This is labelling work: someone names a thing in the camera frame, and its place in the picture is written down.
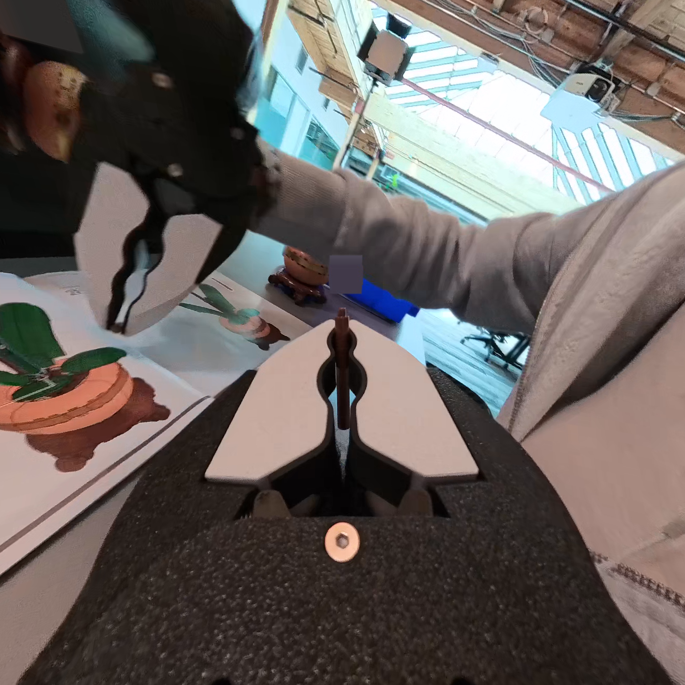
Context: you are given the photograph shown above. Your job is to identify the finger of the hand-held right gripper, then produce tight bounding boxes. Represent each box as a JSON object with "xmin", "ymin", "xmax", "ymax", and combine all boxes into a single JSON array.
[
  {"xmin": 119, "ymin": 213, "xmax": 224, "ymax": 336},
  {"xmin": 74, "ymin": 161, "xmax": 161, "ymax": 334}
]

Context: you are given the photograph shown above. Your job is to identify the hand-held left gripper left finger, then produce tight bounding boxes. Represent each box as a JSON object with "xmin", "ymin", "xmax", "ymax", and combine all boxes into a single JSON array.
[{"xmin": 205, "ymin": 320, "xmax": 340, "ymax": 489}]

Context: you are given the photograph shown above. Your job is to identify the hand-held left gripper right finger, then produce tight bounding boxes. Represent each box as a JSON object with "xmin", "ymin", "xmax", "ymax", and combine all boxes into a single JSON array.
[{"xmin": 347, "ymin": 320, "xmax": 480, "ymax": 490}]

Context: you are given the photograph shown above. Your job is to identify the dark brown toy stem stick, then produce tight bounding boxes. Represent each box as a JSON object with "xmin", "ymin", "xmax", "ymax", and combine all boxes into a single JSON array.
[{"xmin": 333, "ymin": 308, "xmax": 354, "ymax": 431}]

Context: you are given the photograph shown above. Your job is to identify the brick-built toy flower pot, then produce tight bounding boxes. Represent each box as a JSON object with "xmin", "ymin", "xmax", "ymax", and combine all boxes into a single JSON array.
[{"xmin": 268, "ymin": 246, "xmax": 330, "ymax": 307}]

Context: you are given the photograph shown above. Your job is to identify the person's right forearm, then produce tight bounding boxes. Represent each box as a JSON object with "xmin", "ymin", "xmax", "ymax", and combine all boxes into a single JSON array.
[{"xmin": 256, "ymin": 144, "xmax": 589, "ymax": 328}]

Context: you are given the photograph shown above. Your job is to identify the person's right hand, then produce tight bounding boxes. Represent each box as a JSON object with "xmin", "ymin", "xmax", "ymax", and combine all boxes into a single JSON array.
[{"xmin": 0, "ymin": 32, "xmax": 89, "ymax": 164}]

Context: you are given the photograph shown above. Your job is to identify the open instruction booklet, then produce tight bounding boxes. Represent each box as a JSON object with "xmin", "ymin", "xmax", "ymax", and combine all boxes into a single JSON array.
[{"xmin": 0, "ymin": 270, "xmax": 314, "ymax": 576}]

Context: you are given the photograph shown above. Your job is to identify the black office chair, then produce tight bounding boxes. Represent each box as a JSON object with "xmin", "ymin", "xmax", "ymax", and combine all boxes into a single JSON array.
[{"xmin": 461, "ymin": 326, "xmax": 531, "ymax": 371}]

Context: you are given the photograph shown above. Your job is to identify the large blue plastic bin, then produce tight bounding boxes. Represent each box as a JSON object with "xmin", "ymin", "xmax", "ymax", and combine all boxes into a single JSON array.
[{"xmin": 342, "ymin": 278, "xmax": 421, "ymax": 323}]

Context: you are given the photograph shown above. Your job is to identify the person's grey hoodie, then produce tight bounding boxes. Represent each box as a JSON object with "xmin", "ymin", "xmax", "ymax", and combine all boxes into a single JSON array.
[{"xmin": 495, "ymin": 161, "xmax": 685, "ymax": 685}]

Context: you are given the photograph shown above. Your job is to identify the studio light on stand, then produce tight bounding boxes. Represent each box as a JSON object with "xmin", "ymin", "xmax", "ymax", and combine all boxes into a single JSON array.
[{"xmin": 334, "ymin": 13, "xmax": 415, "ymax": 177}]

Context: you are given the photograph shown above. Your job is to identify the white ceiling device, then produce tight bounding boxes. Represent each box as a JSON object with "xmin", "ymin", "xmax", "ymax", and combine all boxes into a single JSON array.
[{"xmin": 541, "ymin": 64, "xmax": 624, "ymax": 126}]

